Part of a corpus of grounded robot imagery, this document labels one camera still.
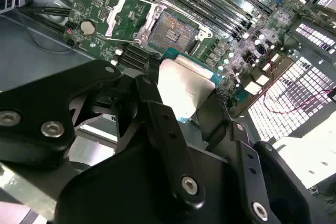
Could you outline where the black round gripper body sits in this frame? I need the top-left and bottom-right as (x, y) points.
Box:
(55, 140), (253, 224)

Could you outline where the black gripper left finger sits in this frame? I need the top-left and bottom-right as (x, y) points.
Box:
(0, 53), (207, 210)

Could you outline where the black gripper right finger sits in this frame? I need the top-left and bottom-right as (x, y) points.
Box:
(196, 90), (313, 224)

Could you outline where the silver CPU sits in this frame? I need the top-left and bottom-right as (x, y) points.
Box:
(156, 47), (226, 125)

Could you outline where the metal socket cover frame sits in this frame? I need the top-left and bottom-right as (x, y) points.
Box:
(104, 0), (165, 46)

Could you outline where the metal wire locking lever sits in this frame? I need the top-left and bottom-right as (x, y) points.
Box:
(150, 0), (211, 31)

